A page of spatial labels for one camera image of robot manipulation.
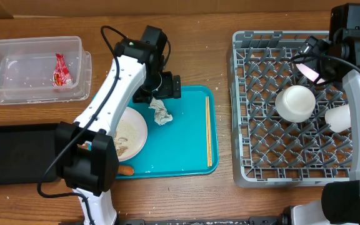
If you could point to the peanut shells and rice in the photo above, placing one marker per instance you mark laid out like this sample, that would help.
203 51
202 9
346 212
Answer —
121 144

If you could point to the pink bowl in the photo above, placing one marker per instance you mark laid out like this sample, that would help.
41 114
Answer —
310 73

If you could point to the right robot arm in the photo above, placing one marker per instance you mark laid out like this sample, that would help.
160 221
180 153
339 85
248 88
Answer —
335 61

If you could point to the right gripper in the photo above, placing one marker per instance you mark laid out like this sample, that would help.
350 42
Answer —
314 48

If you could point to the teal serving tray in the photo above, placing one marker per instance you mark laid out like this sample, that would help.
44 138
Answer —
177 148

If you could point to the white saucer bowl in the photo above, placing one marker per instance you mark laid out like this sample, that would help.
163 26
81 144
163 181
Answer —
295 104

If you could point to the grey dishwasher rack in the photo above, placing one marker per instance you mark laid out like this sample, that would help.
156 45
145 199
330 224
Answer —
267 150

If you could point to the white tissue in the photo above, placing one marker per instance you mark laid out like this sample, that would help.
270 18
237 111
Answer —
161 115

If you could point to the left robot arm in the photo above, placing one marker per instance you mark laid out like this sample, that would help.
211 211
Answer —
86 157

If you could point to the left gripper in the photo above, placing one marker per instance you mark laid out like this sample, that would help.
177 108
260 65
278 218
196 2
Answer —
170 87

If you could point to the right wooden chopstick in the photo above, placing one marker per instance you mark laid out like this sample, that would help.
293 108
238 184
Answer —
210 157

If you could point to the red snack wrapper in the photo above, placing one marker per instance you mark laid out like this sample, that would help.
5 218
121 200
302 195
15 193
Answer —
61 75

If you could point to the black tray bin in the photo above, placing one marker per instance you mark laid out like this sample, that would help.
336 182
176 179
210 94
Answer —
26 151

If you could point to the wooden chopstick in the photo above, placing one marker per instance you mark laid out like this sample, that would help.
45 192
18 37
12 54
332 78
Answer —
210 157
207 129

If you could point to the cardboard back panel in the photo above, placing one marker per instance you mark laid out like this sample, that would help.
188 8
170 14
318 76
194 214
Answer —
80 8

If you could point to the orange carrot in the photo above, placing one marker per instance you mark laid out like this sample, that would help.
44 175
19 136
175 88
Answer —
125 170

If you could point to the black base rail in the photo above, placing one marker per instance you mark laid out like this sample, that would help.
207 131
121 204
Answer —
255 220

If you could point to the white cup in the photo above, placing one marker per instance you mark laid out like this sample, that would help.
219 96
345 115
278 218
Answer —
338 118

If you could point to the clear plastic bin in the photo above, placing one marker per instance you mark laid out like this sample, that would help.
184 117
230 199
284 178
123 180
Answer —
27 66

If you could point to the left wooden chopstick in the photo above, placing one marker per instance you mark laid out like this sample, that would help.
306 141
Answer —
207 129

